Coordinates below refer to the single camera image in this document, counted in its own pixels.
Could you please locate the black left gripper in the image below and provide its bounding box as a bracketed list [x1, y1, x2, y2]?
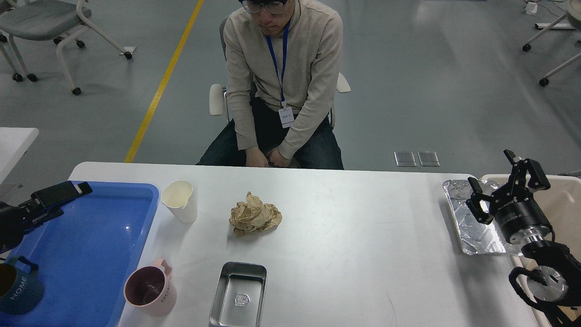
[0, 181, 93, 254]

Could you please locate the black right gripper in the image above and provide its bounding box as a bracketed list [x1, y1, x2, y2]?
[466, 149, 553, 244]

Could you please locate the pink HOME mug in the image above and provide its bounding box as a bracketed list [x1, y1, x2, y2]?
[123, 258, 178, 317]

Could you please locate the stainless steel rectangular tray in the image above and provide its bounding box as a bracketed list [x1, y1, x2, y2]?
[209, 262, 267, 327]

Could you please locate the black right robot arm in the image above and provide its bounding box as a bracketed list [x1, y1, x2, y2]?
[466, 149, 581, 327]

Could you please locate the aluminium foil tray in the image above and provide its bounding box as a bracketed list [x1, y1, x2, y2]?
[442, 179, 522, 257]

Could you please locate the beige plastic bin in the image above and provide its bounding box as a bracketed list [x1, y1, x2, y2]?
[481, 174, 581, 327]

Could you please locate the blue plastic tray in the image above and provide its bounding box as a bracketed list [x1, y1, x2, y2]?
[0, 181, 159, 327]

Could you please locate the white side table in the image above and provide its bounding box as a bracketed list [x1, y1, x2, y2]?
[0, 127, 39, 182]

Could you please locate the right metal floor plate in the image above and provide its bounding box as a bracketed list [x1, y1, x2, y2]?
[417, 151, 441, 167]

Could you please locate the metal floor plate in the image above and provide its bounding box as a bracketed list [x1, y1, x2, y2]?
[394, 151, 417, 167]
[417, 151, 441, 167]

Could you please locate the dark blue HOME mug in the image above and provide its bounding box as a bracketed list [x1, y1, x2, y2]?
[0, 256, 44, 315]

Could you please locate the left metal floor plate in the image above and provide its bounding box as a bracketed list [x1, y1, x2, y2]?
[394, 151, 417, 167]

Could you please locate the white paper cup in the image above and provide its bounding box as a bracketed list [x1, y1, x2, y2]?
[161, 180, 197, 224]

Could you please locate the white power adapter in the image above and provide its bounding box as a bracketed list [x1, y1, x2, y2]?
[525, 1, 538, 16]

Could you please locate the grey wheeled chair left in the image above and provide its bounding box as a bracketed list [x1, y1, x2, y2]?
[0, 0, 133, 95]

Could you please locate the white wheeled chair right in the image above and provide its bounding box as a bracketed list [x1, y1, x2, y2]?
[522, 0, 581, 88]

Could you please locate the crumpled brown paper ball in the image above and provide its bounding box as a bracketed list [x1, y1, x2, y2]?
[229, 191, 283, 237]

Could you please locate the seated man in beige sweater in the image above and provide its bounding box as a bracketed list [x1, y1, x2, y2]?
[198, 0, 343, 170]

